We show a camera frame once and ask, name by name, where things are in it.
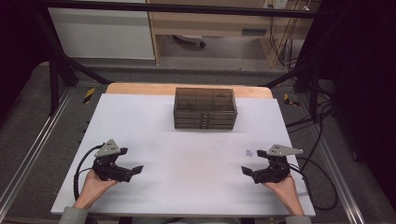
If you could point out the person's left hand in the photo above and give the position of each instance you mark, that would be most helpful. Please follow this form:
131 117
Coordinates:
93 188

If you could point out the wooden desk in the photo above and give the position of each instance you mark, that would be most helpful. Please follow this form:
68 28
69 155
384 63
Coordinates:
218 21

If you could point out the aluminium rail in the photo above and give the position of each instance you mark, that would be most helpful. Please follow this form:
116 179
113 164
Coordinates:
34 146
339 180

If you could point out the wooden table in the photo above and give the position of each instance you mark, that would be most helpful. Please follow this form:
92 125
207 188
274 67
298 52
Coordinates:
140 88

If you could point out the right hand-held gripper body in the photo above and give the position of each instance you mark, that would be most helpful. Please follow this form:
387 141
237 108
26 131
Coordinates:
277 171

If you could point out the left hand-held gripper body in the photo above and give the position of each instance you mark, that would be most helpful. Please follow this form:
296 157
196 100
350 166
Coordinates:
107 169

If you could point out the yellow black tape strip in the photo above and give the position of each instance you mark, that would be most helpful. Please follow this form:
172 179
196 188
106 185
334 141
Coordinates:
89 95
289 101

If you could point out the person's right hand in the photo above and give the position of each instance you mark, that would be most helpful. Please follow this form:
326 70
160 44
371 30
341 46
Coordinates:
288 189

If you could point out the smoky transparent drawer box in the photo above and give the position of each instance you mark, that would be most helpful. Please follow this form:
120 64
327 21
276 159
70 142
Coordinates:
204 99

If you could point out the black frame bar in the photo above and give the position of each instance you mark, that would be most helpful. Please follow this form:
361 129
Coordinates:
186 8

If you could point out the white chair base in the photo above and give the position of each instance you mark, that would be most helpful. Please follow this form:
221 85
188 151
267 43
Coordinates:
188 38

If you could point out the black curtain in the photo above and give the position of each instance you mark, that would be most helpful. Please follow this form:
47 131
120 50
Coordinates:
361 77
18 46

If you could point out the white power strip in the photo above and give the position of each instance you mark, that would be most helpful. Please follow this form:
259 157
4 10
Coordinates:
277 3

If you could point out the small purple item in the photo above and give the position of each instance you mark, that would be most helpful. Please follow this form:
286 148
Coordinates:
249 152

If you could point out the white board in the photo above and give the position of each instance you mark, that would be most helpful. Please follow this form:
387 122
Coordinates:
186 174

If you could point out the white cabinet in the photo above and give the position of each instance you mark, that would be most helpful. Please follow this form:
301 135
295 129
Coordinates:
102 34

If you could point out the black metal stand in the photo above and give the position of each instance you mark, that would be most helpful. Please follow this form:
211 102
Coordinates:
314 90
54 81

